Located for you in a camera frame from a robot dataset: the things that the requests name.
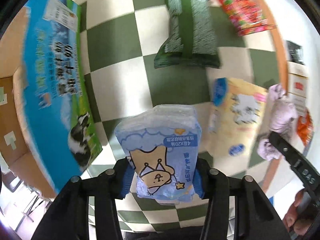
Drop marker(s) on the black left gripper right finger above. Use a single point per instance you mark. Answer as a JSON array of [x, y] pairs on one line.
[[255, 217]]

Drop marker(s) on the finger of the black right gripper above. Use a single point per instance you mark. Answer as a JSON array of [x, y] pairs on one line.
[[303, 169]]

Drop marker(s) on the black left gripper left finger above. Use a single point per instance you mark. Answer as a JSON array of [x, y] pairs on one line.
[[67, 216]]

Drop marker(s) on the lilac cloth bundle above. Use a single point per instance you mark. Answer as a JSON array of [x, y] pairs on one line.
[[283, 115]]

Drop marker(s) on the blue bear tissue pack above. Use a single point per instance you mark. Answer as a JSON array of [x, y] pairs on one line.
[[162, 146]]

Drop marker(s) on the person's right hand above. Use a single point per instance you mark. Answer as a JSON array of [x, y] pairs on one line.
[[300, 226]]

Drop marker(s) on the orange snack packet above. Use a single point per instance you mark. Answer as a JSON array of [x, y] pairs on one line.
[[305, 128]]

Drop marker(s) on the cardboard box with blue print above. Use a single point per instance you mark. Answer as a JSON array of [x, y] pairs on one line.
[[47, 128]]

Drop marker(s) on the white red cigarette box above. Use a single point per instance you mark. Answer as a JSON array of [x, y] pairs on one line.
[[297, 86]]

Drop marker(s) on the yellow cartoon tissue pack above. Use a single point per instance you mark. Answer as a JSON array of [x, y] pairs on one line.
[[236, 113]]

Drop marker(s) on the black snack packet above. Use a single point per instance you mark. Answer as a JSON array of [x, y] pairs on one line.
[[295, 52]]

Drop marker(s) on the green tissue pack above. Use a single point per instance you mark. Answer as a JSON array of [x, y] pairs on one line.
[[192, 39]]

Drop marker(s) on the red snack bag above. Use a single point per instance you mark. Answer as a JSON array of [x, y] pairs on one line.
[[246, 15]]

